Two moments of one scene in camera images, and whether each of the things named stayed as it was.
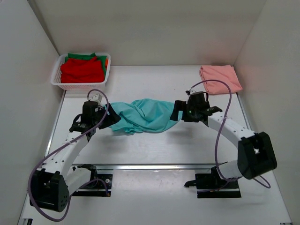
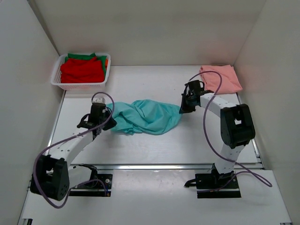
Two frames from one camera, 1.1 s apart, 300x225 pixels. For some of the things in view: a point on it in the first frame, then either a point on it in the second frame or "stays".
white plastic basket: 56,79 stays
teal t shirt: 145,115 stays
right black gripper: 183,105 to 183,108
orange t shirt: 106,63 stays
